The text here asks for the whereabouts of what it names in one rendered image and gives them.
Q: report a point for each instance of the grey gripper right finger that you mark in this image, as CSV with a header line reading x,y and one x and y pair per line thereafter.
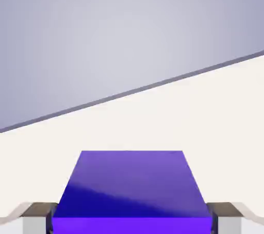
x,y
229,217

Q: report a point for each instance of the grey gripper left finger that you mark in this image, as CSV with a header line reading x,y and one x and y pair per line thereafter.
x,y
35,217

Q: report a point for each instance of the small purple cube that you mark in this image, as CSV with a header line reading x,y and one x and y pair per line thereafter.
x,y
132,188

